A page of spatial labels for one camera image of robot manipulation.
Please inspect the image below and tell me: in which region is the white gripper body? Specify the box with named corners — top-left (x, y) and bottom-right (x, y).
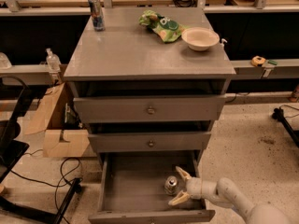
top-left (186, 177), bottom-right (217, 201)

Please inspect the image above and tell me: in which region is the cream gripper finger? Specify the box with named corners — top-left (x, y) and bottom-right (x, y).
top-left (176, 166), bottom-right (192, 182)
top-left (168, 190), bottom-right (190, 206)

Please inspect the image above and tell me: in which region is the silver 7up can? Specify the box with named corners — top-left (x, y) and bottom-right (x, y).
top-left (164, 175), bottom-right (178, 195)

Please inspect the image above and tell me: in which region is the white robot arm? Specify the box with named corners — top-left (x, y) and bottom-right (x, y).
top-left (168, 166), bottom-right (292, 224)

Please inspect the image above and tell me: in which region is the grey middle drawer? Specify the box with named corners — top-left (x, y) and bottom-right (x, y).
top-left (89, 132), bottom-right (211, 153)

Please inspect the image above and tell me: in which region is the grey drawer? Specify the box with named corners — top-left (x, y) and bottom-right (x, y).
top-left (89, 132), bottom-right (211, 153)
top-left (89, 151), bottom-right (215, 224)
top-left (74, 95), bottom-right (225, 123)

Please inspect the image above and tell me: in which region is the grey bottom drawer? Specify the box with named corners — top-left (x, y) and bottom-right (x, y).
top-left (89, 151), bottom-right (215, 224)

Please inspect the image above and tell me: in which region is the grey top drawer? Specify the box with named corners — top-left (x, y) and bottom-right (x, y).
top-left (74, 95), bottom-right (225, 123)

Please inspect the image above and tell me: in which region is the grey drawer cabinet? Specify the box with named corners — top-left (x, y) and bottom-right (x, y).
top-left (64, 7), bottom-right (235, 160)

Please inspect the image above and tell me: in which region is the tall blue energy drink can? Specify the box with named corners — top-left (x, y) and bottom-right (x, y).
top-left (88, 0), bottom-right (105, 31)

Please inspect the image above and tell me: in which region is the black stand leg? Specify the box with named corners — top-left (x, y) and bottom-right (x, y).
top-left (272, 108), bottom-right (299, 147)

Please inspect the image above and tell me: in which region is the cardboard box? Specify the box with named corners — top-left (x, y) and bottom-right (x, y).
top-left (24, 83), bottom-right (95, 158)

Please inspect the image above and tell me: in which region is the small white pump bottle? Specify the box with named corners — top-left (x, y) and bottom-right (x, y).
top-left (221, 38), bottom-right (228, 49)

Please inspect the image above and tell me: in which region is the white bowl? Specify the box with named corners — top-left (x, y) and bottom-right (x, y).
top-left (181, 27), bottom-right (220, 51)

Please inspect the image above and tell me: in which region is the small green object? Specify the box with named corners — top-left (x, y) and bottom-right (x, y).
top-left (268, 60), bottom-right (278, 65)

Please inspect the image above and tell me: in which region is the green chip bag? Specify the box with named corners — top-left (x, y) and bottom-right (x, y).
top-left (139, 10), bottom-right (187, 43)

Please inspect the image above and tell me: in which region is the clear sanitizer bottle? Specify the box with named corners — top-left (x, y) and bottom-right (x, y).
top-left (46, 49), bottom-right (61, 71)

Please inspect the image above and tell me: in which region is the black chair base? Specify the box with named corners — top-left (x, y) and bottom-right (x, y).
top-left (0, 76), bottom-right (81, 224)

